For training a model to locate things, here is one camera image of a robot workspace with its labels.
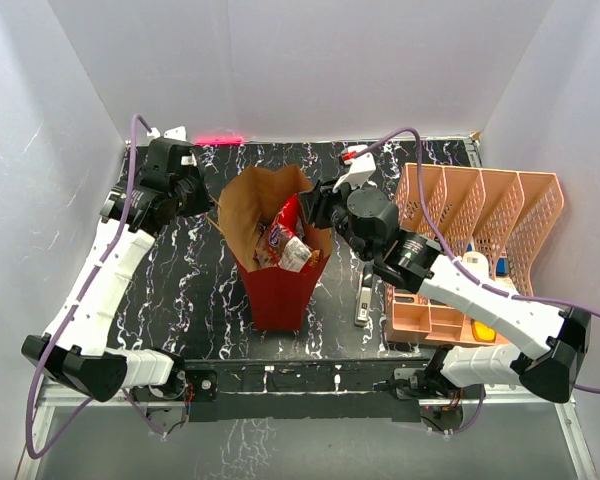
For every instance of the pink tape strip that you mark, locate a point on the pink tape strip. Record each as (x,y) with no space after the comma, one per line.
(219,140)

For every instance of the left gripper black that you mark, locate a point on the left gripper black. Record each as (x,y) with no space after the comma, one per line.
(202,201)

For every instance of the red brown paper bag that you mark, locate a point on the red brown paper bag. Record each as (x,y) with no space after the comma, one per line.
(247,206)

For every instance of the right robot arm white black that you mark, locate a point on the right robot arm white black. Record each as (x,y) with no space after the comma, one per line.
(545,345)

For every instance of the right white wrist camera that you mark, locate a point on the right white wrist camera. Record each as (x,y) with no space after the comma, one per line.
(359,167)

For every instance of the peach plastic desk organizer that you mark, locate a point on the peach plastic desk organizer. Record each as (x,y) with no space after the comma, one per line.
(495,212)

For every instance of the white red card box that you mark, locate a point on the white red card box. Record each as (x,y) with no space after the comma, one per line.
(506,284)

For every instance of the blue small box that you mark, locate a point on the blue small box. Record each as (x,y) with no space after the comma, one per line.
(502,267)

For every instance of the aluminium front rail frame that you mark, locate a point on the aluminium front rail frame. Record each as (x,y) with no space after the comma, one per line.
(512,438)

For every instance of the yellow sticky note pad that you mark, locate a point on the yellow sticky note pad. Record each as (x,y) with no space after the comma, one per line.
(483,333)

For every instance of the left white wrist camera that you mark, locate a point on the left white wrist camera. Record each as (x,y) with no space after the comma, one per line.
(177,133)

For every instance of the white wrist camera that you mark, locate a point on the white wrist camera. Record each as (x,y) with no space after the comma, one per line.
(177,133)
(359,167)

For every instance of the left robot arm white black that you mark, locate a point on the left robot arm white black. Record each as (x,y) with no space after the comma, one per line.
(73,349)

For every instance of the white lotion bottle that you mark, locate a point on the white lotion bottle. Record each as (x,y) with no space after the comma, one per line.
(477,264)

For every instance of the black silver stapler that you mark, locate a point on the black silver stapler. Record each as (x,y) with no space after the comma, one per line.
(364,296)

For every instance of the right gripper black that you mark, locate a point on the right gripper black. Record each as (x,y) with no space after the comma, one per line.
(318,202)

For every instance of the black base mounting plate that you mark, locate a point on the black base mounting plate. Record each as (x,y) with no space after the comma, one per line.
(299,389)

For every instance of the red cookie snack bag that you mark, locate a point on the red cookie snack bag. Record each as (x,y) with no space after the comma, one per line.
(285,223)

